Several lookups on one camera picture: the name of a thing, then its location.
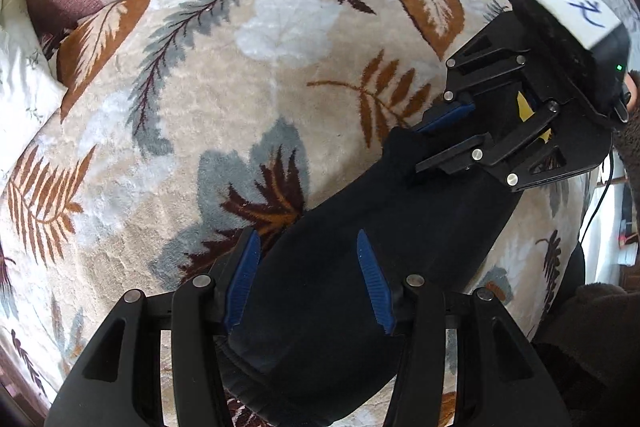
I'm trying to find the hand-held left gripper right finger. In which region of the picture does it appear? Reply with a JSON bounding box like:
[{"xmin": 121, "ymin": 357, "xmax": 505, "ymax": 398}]
[{"xmin": 356, "ymin": 230, "xmax": 572, "ymax": 427}]

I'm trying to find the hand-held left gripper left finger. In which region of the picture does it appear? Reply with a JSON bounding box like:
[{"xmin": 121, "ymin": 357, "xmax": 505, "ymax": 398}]
[{"xmin": 44, "ymin": 229, "xmax": 262, "ymax": 427}]

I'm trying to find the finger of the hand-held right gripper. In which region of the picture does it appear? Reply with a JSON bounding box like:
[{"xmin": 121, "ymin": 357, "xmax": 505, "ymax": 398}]
[
  {"xmin": 415, "ymin": 101, "xmax": 601, "ymax": 194},
  {"xmin": 416, "ymin": 11, "xmax": 532, "ymax": 134}
]

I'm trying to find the black sock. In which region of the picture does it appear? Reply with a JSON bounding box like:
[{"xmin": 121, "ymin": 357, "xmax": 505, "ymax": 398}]
[{"xmin": 215, "ymin": 127, "xmax": 518, "ymax": 427}]

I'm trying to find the person's right forearm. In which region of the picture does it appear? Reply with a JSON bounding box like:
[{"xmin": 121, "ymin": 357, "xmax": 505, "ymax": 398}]
[{"xmin": 612, "ymin": 104, "xmax": 640, "ymax": 170}]

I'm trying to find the person's right hand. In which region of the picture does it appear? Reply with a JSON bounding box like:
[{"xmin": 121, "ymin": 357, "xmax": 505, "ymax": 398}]
[{"xmin": 624, "ymin": 71, "xmax": 640, "ymax": 108}]

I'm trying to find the white power strip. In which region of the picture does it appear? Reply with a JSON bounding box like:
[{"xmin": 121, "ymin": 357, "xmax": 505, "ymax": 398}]
[{"xmin": 617, "ymin": 217, "xmax": 640, "ymax": 268}]

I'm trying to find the beige leaf-print blanket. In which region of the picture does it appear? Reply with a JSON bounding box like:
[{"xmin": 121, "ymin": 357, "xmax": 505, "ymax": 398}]
[{"xmin": 0, "ymin": 0, "xmax": 596, "ymax": 427}]

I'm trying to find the brown fleece clothing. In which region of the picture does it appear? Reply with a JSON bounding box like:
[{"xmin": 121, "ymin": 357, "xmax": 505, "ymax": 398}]
[{"xmin": 532, "ymin": 282, "xmax": 640, "ymax": 427}]

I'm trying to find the white floral pillow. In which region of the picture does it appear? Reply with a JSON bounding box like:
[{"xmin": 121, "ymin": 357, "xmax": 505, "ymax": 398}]
[{"xmin": 0, "ymin": 0, "xmax": 68, "ymax": 180}]

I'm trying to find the black cable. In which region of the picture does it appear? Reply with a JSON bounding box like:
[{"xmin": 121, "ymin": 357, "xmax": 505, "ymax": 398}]
[{"xmin": 580, "ymin": 147, "xmax": 616, "ymax": 244}]

